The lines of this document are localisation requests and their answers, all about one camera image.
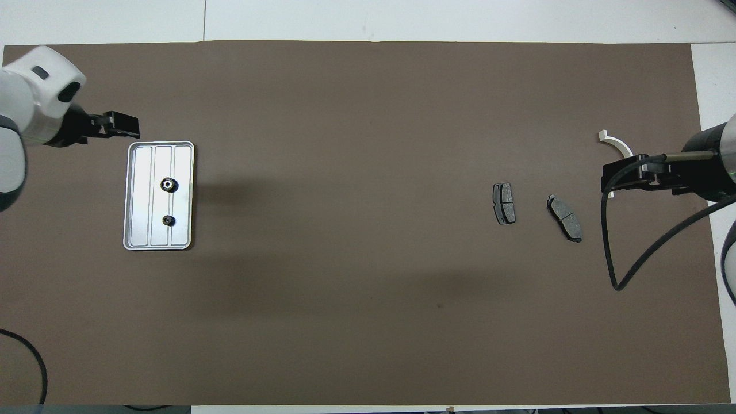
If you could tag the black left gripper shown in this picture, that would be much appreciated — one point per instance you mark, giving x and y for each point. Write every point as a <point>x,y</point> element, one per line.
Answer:
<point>92,126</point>

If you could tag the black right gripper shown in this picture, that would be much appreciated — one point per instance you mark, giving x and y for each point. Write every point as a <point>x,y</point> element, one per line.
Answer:
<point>671,175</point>

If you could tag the small black gear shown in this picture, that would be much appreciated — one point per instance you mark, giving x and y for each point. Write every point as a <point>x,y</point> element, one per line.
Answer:
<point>168,220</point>

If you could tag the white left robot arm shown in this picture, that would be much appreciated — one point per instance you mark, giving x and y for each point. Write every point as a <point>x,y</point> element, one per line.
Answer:
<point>29,103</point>

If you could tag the silver metal tray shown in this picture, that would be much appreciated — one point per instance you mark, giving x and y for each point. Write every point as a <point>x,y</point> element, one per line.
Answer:
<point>144,195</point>

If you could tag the long dark brake pad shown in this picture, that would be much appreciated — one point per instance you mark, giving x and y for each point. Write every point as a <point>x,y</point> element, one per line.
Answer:
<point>565,218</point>

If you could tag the short dark brake pad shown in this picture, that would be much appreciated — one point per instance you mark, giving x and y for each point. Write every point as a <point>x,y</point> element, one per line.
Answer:
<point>504,202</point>

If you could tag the brown table mat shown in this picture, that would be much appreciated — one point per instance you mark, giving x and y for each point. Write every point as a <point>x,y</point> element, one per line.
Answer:
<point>368,287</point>

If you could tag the white semicircular bracket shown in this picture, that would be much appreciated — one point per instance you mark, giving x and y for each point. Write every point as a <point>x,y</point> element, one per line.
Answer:
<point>615,141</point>

